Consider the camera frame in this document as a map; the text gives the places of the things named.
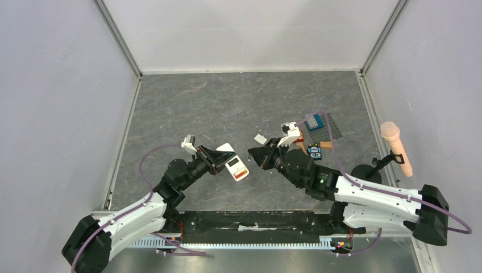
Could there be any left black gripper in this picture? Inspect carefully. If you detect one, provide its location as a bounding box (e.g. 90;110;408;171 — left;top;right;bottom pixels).
180;144;236;191

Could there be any white battery cover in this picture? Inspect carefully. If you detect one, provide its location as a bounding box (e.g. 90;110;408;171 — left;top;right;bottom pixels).
254;134;268;145

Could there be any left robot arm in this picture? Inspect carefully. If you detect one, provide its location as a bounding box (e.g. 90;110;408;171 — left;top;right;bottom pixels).
61;143;238;272

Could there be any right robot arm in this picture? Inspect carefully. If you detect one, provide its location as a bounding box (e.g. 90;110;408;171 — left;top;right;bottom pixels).
248;139;449;246

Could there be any red owl number block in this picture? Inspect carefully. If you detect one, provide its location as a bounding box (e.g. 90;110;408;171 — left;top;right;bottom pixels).
296;130;304;142

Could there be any blue owl number block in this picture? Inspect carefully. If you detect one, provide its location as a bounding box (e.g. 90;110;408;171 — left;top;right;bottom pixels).
306;143;322;161

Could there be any grey lego brick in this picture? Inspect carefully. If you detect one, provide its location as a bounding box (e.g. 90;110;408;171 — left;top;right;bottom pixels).
305;116;319;130

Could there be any wooden block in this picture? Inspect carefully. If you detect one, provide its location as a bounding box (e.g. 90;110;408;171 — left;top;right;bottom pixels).
319;141;333;150

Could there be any grey lego baseplate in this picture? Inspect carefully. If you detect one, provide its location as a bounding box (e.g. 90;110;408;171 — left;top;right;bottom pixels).
310;113;342;143

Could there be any blue lego brick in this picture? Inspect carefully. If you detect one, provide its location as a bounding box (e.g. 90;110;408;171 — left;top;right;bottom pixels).
304;114;325;131

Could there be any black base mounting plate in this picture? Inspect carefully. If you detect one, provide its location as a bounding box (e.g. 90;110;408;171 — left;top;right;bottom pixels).
160;210;366;244

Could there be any black microphone stand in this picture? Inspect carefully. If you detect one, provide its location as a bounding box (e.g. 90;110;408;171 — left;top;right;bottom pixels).
351;151;405;184

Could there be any pink microphone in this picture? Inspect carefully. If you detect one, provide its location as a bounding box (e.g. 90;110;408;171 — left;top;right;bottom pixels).
380;121;413;177

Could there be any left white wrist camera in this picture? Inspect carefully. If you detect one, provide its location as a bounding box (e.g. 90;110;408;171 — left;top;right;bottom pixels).
181;134;197;155

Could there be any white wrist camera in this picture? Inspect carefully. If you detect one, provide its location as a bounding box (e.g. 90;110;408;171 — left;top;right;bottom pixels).
277;122;300;147
181;134;197;155

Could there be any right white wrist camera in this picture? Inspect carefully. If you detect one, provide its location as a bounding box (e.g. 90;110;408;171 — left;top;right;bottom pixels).
277;122;300;147

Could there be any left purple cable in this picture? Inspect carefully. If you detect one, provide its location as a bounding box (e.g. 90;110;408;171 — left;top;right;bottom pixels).
70;144;208;273

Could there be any purple cable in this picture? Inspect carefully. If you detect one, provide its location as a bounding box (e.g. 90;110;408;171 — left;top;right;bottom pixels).
294;110;472;257
70;144;208;273

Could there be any white slotted cable duct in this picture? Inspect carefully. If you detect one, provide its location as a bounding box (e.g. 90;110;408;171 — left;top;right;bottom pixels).
128;236;351;251

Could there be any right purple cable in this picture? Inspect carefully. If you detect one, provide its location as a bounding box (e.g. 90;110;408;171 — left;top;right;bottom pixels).
294;110;472;257

